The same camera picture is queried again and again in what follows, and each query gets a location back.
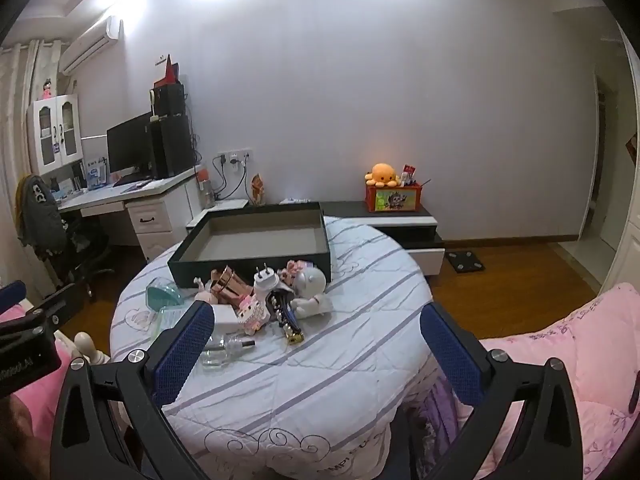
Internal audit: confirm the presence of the grey jacket on chair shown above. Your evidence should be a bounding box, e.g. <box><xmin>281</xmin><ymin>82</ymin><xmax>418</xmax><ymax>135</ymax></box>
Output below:
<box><xmin>15</xmin><ymin>174</ymin><xmax>67</xmax><ymax>252</ymax></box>

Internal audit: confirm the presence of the orange octopus plush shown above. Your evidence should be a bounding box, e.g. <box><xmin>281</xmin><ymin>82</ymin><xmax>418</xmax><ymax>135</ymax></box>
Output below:
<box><xmin>364</xmin><ymin>162</ymin><xmax>399</xmax><ymax>188</ymax></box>

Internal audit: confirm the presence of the black office chair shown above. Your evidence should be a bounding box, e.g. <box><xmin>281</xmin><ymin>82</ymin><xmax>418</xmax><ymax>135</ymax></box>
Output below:
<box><xmin>36</xmin><ymin>211</ymin><xmax>115</xmax><ymax>302</ymax></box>

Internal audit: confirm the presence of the striped white table cloth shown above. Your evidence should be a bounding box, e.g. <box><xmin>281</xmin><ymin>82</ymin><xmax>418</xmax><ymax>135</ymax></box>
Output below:
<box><xmin>108</xmin><ymin>214</ymin><xmax>442</xmax><ymax>480</ymax></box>

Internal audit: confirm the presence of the pink blanket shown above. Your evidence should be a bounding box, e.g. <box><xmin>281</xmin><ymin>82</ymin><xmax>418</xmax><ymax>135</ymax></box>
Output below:
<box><xmin>1</xmin><ymin>304</ymin><xmax>77</xmax><ymax>448</ymax></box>

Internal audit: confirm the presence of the wall power socket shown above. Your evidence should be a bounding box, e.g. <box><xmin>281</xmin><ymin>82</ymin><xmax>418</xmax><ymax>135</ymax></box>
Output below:
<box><xmin>217</xmin><ymin>148</ymin><xmax>254</xmax><ymax>165</ymax></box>

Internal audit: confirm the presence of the black monitor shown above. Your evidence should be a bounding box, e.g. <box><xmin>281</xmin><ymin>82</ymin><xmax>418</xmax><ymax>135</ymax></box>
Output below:
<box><xmin>106</xmin><ymin>112</ymin><xmax>152</xmax><ymax>185</ymax></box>

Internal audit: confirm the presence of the white curtain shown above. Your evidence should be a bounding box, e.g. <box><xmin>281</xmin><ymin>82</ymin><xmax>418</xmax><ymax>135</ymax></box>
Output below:
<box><xmin>1</xmin><ymin>39</ymin><xmax>62</xmax><ymax>304</ymax></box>

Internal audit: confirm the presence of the pink white block figure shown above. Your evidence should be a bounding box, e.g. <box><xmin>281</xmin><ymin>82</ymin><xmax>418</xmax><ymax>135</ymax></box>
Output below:
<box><xmin>238</xmin><ymin>295</ymin><xmax>270</xmax><ymax>336</ymax></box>

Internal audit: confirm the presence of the clear glass bottle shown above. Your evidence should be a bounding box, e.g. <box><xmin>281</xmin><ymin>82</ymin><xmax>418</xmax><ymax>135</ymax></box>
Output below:
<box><xmin>200</xmin><ymin>334</ymin><xmax>256</xmax><ymax>368</ymax></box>

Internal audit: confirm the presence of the pink pig figurine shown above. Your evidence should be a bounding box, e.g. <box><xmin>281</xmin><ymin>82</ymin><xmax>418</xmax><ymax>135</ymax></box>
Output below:
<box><xmin>193</xmin><ymin>278</ymin><xmax>218</xmax><ymax>306</ymax></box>

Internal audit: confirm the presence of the black speaker box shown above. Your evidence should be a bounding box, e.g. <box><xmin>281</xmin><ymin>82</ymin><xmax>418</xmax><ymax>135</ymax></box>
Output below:
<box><xmin>150</xmin><ymin>82</ymin><xmax>186</xmax><ymax>117</ymax></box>

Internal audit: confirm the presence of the white bed post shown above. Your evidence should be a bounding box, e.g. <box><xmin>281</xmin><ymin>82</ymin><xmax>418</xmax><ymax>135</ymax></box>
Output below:
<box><xmin>74</xmin><ymin>332</ymin><xmax>111</xmax><ymax>365</ymax></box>

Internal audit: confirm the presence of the white astronaut figure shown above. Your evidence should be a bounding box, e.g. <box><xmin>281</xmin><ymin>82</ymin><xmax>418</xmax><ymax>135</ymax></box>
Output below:
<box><xmin>291</xmin><ymin>266</ymin><xmax>333</xmax><ymax>318</ymax></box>

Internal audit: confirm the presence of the orange cap bottle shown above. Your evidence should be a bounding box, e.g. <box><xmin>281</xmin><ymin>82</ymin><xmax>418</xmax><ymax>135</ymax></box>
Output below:
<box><xmin>196</xmin><ymin>168</ymin><xmax>215</xmax><ymax>208</ymax></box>

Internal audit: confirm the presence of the white plug night light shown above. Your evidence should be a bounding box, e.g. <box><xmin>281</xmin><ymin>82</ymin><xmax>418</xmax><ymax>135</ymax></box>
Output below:
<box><xmin>253</xmin><ymin>264</ymin><xmax>280</xmax><ymax>304</ymax></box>

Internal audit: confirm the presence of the pink block toy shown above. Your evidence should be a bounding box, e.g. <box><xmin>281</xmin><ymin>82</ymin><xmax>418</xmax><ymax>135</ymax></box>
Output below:
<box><xmin>278</xmin><ymin>260</ymin><xmax>314</xmax><ymax>286</ymax></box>

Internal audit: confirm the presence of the small orange figurine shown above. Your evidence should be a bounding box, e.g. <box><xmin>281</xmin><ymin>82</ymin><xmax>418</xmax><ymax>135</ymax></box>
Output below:
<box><xmin>250</xmin><ymin>174</ymin><xmax>265</xmax><ymax>206</ymax></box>

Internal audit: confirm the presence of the black shallow tray box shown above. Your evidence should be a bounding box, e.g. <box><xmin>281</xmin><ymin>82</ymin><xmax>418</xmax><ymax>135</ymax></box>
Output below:
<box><xmin>168</xmin><ymin>202</ymin><xmax>332</xmax><ymax>288</ymax></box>

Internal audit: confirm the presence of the white power adapter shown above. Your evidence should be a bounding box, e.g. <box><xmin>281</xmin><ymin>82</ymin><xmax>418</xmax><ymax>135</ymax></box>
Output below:
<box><xmin>212</xmin><ymin>304</ymin><xmax>243</xmax><ymax>334</ymax></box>

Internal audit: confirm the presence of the black bathroom scale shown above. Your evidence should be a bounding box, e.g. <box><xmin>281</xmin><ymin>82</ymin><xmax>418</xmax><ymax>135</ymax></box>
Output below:
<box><xmin>445</xmin><ymin>250</ymin><xmax>485</xmax><ymax>274</ymax></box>

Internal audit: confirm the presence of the red storage box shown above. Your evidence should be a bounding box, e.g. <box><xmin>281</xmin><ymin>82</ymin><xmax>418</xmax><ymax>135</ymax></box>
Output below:
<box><xmin>366</xmin><ymin>185</ymin><xmax>422</xmax><ymax>212</ymax></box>

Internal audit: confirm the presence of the teal ball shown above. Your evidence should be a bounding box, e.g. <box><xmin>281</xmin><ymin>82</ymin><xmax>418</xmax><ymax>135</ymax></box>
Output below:
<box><xmin>145</xmin><ymin>276</ymin><xmax>183</xmax><ymax>312</ymax></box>

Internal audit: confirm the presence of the white desk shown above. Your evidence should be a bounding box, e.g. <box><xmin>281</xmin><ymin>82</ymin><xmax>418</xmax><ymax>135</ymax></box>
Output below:
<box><xmin>58</xmin><ymin>165</ymin><xmax>203</xmax><ymax>261</ymax></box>

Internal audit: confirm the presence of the black computer tower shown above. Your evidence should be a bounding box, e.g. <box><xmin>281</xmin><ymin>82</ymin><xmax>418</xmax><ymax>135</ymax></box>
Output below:
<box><xmin>146</xmin><ymin>115</ymin><xmax>195</xmax><ymax>180</ymax></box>

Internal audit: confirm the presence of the white air conditioner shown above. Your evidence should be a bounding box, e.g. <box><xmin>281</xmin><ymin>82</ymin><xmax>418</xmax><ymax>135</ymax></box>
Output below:
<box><xmin>58</xmin><ymin>16</ymin><xmax>122</xmax><ymax>76</ymax></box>

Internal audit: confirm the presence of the pink quilt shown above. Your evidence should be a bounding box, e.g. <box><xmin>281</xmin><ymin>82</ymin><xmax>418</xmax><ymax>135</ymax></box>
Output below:
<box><xmin>482</xmin><ymin>283</ymin><xmax>639</xmax><ymax>479</ymax></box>

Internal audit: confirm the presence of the white hutch cabinet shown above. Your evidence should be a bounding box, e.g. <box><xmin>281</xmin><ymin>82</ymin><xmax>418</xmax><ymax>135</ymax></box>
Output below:
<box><xmin>27</xmin><ymin>94</ymin><xmax>84</xmax><ymax>176</ymax></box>

